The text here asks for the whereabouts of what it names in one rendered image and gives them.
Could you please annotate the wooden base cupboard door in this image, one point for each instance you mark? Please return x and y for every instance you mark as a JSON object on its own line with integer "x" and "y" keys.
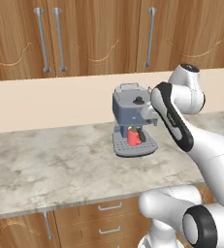
{"x": 16, "y": 232}

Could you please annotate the red coffee mug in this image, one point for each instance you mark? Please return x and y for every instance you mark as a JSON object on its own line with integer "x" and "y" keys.
{"x": 133, "y": 137}

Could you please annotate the wooden drawer front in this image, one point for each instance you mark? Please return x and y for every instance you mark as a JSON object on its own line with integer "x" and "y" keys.
{"x": 84, "y": 213}
{"x": 84, "y": 237}

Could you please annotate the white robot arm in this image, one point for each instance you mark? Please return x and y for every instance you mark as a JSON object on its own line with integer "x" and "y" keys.
{"x": 210, "y": 151}

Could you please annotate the grey coffee machine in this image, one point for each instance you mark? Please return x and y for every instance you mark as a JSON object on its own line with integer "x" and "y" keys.
{"x": 126, "y": 108}

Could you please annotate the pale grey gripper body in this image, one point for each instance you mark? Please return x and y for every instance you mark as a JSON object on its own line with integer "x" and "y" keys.
{"x": 147, "y": 111}

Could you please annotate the wooden wall cupboard door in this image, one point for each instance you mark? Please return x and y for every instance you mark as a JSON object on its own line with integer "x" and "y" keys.
{"x": 13, "y": 38}
{"x": 194, "y": 32}
{"x": 94, "y": 35}

